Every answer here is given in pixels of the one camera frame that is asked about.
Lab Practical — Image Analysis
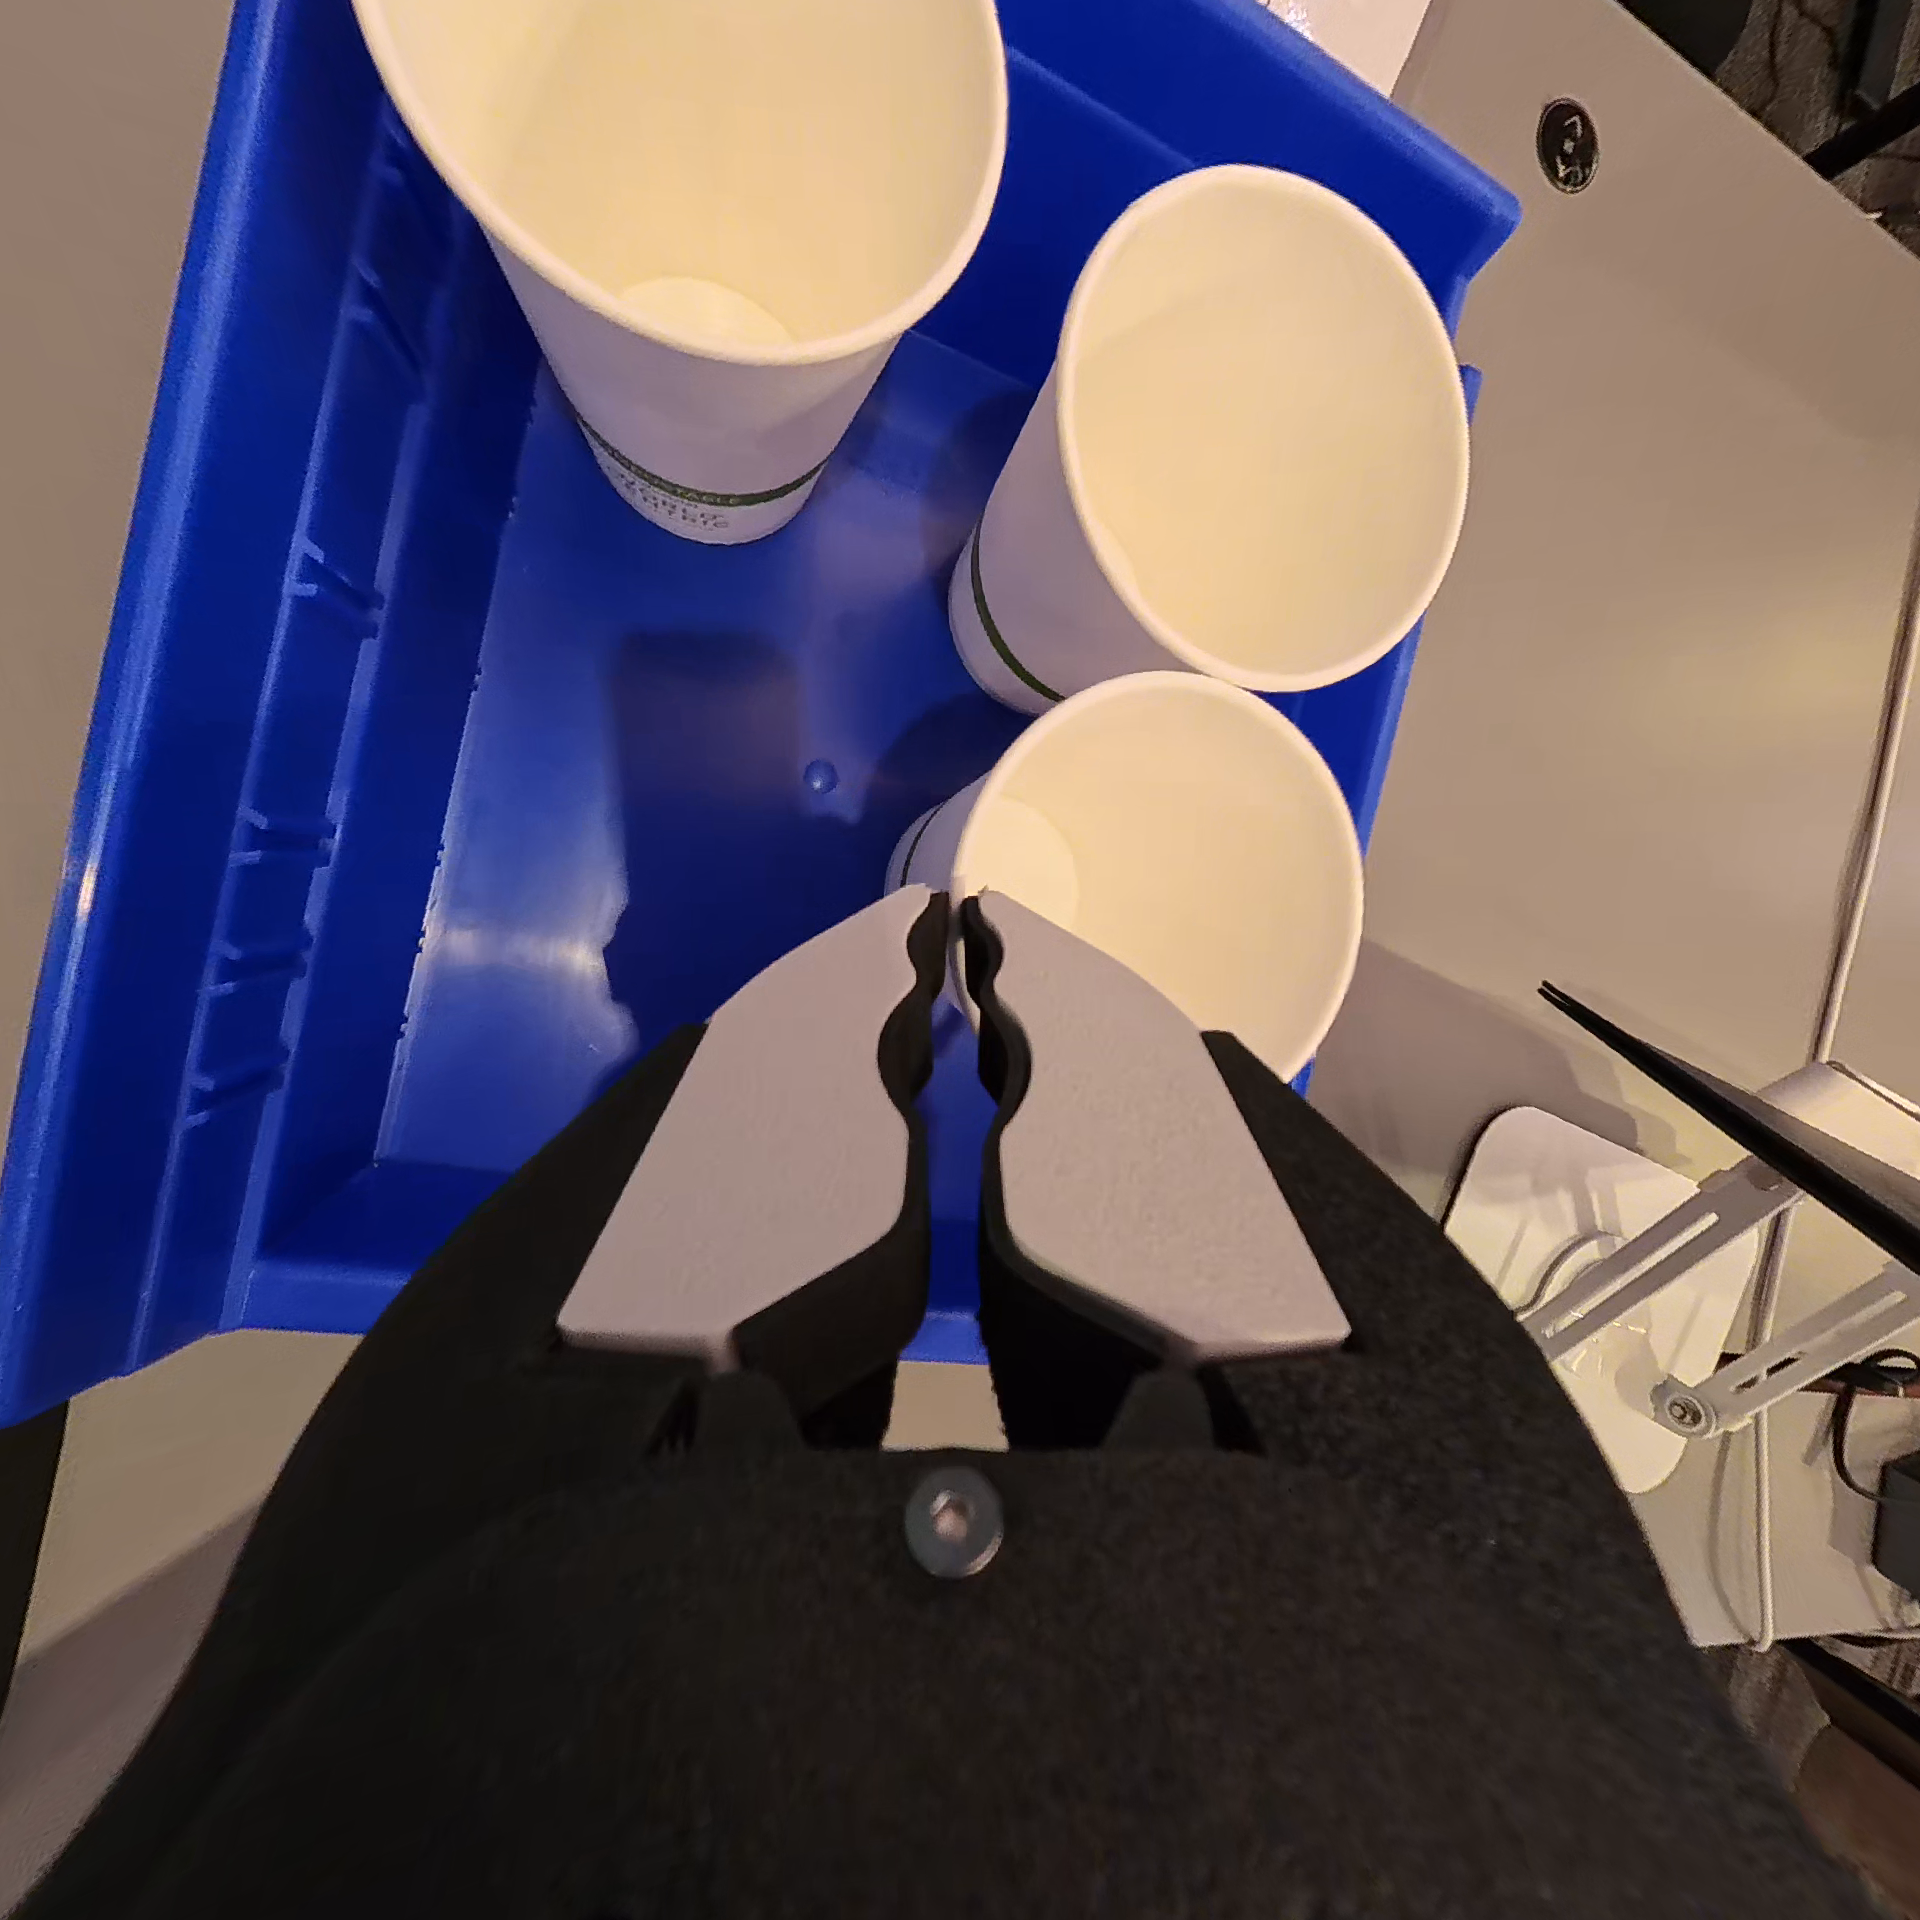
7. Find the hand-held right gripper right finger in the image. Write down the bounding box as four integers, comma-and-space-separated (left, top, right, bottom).
956, 887, 1355, 1446

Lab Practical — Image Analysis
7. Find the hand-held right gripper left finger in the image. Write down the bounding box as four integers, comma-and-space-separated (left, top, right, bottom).
553, 881, 954, 1450

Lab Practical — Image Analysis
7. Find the white paper cup green stripe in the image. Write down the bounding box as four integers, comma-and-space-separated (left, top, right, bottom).
947, 163, 1471, 713
351, 0, 1009, 546
892, 669, 1368, 1085

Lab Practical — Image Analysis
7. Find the blue plastic bin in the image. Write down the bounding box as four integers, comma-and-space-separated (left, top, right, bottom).
0, 0, 1519, 1428

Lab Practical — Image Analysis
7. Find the grey power adapter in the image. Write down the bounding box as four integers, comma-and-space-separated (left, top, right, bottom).
1826, 1350, 1920, 1595

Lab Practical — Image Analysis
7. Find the white cable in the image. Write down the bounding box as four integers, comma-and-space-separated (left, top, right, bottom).
1752, 494, 1920, 1656

